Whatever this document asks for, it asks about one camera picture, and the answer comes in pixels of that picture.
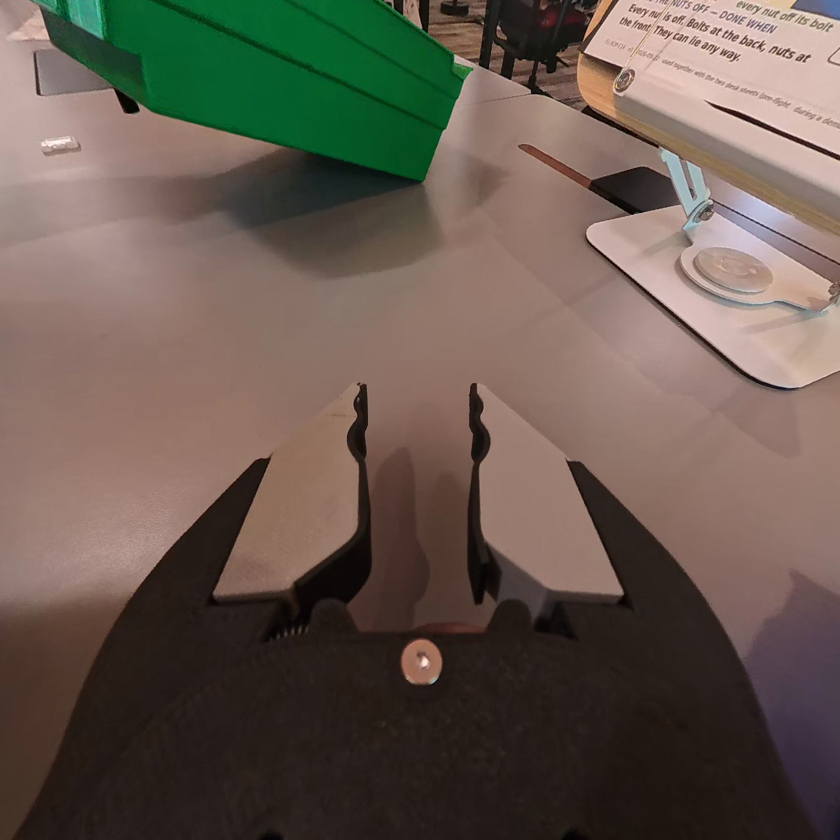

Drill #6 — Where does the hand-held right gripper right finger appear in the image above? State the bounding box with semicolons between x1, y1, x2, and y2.
466;382;626;623

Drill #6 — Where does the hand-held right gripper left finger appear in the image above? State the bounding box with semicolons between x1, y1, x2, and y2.
210;382;374;623

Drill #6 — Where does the white tablet stand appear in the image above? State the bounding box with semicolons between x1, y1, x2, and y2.
586;62;840;391

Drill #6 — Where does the black table grommet plate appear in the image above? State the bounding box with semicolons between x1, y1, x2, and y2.
588;167;686;216

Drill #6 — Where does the green plastic bin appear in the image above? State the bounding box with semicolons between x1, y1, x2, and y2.
29;0;473;181

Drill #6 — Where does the black office chair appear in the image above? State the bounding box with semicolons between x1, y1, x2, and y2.
479;0;592;93

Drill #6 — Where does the printed instruction sheet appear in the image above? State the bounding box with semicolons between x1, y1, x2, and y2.
581;0;840;158

